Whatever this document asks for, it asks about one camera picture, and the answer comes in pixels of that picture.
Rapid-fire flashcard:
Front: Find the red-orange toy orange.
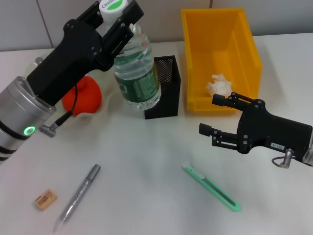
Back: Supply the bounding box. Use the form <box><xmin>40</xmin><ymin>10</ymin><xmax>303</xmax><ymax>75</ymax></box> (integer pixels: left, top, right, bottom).
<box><xmin>61</xmin><ymin>75</ymin><xmax>102</xmax><ymax>116</ymax></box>

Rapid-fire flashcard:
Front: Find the clear water bottle green label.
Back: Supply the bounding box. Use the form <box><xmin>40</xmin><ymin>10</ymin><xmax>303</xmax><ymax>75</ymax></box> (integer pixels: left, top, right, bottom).
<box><xmin>99</xmin><ymin>0</ymin><xmax>162</xmax><ymax>111</ymax></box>

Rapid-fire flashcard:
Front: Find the left arm cable with plugs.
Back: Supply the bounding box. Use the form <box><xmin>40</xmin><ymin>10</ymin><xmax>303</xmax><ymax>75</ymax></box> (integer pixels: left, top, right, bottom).
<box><xmin>35</xmin><ymin>56</ymin><xmax>79</xmax><ymax>139</ymax></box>

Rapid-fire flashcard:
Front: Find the mint green utility knife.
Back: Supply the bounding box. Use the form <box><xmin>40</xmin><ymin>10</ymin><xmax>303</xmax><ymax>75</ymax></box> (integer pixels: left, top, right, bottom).
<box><xmin>180</xmin><ymin>164</ymin><xmax>243</xmax><ymax>212</ymax></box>

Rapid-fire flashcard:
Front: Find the pale green glass fruit plate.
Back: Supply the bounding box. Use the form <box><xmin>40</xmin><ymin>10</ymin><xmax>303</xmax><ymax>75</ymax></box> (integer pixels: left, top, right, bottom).
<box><xmin>24</xmin><ymin>47</ymin><xmax>123</xmax><ymax>123</ymax></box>

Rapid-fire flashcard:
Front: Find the tan eraser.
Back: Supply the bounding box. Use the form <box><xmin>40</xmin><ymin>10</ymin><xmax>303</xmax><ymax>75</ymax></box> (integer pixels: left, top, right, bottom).
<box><xmin>32</xmin><ymin>188</ymin><xmax>59</xmax><ymax>212</ymax></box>

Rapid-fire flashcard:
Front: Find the yellow plastic bin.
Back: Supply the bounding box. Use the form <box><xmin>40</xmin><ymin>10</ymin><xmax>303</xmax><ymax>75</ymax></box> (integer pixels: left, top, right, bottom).
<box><xmin>180</xmin><ymin>7</ymin><xmax>263</xmax><ymax>114</ymax></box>

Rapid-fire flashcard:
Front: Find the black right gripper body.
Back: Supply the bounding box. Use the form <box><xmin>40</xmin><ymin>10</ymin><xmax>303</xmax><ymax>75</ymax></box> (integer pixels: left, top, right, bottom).
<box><xmin>236</xmin><ymin>99</ymin><xmax>313</xmax><ymax>163</ymax></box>

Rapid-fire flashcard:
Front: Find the silver clear pen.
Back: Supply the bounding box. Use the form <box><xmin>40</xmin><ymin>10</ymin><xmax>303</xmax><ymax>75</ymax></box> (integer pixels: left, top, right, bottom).
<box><xmin>53</xmin><ymin>164</ymin><xmax>102</xmax><ymax>233</ymax></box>

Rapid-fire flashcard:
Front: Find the white paper ball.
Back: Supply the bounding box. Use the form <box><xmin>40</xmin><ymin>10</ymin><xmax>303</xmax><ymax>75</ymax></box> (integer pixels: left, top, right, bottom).
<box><xmin>205</xmin><ymin>73</ymin><xmax>233</xmax><ymax>96</ymax></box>

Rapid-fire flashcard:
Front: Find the black mesh pen holder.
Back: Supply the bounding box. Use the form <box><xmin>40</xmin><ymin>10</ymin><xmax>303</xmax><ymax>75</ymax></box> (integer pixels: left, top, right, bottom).
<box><xmin>143</xmin><ymin>55</ymin><xmax>182</xmax><ymax>120</ymax></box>

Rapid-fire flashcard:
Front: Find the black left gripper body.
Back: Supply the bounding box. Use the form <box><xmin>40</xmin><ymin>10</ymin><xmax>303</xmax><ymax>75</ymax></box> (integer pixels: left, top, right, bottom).
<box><xmin>26</xmin><ymin>18</ymin><xmax>116</xmax><ymax>107</ymax></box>

